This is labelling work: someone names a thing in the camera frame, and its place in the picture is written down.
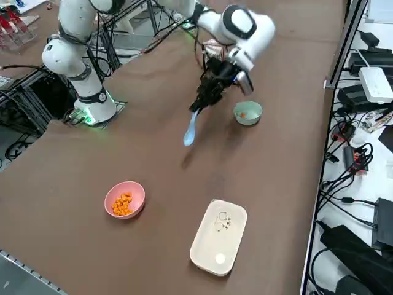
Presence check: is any black charger brick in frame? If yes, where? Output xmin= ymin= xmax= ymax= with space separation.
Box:
xmin=359 ymin=30 xmax=381 ymax=47

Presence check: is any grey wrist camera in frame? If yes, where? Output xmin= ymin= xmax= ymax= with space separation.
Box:
xmin=236 ymin=70 xmax=255 ymax=95

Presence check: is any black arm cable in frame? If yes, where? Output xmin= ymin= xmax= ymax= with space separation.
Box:
xmin=192 ymin=6 xmax=216 ymax=77

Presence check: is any small black orange adapter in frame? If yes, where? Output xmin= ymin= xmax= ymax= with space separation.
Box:
xmin=342 ymin=144 xmax=369 ymax=175

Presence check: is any black power strip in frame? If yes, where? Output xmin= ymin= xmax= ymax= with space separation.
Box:
xmin=348 ymin=47 xmax=393 ymax=76

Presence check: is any black wire cup rack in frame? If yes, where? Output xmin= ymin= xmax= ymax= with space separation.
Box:
xmin=200 ymin=41 xmax=234 ymax=84

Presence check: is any white mug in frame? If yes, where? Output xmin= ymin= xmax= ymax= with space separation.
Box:
xmin=205 ymin=39 xmax=227 ymax=52

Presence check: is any blue plastic spoon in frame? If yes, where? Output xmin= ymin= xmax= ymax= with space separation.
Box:
xmin=183 ymin=110 xmax=200 ymax=148

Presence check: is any aluminium frame post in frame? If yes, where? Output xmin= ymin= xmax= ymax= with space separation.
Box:
xmin=324 ymin=0 xmax=369 ymax=90

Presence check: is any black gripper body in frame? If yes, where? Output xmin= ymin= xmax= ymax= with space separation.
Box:
xmin=204 ymin=58 xmax=239 ymax=87

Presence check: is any pink bowl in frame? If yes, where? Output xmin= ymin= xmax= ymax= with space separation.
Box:
xmin=104 ymin=181 xmax=146 ymax=219

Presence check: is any clear red display stand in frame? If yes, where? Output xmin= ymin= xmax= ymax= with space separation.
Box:
xmin=0 ymin=9 xmax=39 ymax=52

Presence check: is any black box adapter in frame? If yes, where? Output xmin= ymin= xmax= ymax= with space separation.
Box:
xmin=370 ymin=198 xmax=393 ymax=250

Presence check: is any black power adapter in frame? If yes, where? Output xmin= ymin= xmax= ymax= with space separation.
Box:
xmin=337 ymin=84 xmax=368 ymax=111

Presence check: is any green bowl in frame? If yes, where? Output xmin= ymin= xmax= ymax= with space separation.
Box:
xmin=233 ymin=100 xmax=263 ymax=126

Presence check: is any orange popcorn pile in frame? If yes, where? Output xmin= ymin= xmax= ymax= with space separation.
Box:
xmin=111 ymin=192 xmax=135 ymax=216

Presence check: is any cream rectangular tray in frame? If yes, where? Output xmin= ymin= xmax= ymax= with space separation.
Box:
xmin=189 ymin=199 xmax=248 ymax=277

